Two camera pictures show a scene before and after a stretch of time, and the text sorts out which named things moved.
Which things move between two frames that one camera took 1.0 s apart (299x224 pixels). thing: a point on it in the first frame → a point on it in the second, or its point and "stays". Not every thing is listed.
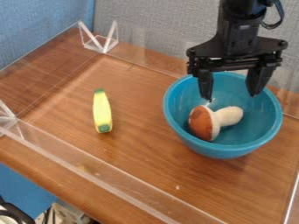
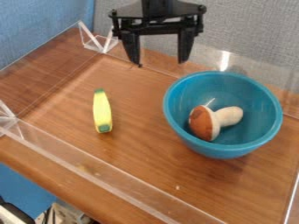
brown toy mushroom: x=206 y=122 stays
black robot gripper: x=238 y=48 → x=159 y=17
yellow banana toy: x=102 y=112 stays
